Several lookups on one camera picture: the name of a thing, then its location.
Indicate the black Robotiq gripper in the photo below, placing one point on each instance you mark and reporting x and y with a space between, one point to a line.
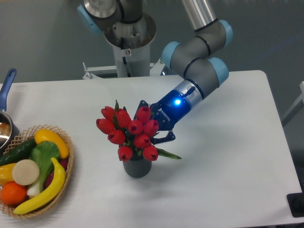
167 112

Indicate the red tulip bouquet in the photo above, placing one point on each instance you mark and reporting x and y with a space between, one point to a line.
133 136

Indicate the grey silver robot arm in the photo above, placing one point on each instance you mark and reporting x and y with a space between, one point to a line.
192 60

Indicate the dark grey ribbed vase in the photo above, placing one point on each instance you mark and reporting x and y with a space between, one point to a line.
137 166

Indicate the dark red vegetable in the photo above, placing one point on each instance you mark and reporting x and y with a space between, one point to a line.
64 164

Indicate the yellow squash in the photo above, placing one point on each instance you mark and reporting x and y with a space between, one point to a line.
49 135

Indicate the green bok choy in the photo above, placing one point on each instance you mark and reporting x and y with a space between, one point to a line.
42 155

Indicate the woven wicker basket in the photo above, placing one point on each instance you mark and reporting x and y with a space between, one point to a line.
27 135

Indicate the green cucumber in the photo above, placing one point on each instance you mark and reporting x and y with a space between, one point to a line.
18 153

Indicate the yellow banana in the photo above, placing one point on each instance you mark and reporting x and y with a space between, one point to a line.
46 195

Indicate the round beige slice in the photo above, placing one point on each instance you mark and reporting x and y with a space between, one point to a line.
25 172

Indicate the yellow bell pepper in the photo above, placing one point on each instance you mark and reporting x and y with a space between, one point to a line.
6 173

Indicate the black device at edge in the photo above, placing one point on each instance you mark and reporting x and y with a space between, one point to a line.
296 204

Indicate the orange fruit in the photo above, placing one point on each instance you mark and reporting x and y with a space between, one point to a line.
13 193

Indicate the white metal base frame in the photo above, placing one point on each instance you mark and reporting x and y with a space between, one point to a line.
156 69

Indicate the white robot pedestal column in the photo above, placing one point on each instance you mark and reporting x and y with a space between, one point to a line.
131 46

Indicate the white frame at right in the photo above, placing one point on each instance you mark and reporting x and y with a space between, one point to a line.
294 108

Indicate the blue handled saucepan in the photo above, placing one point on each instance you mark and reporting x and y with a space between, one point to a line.
8 130

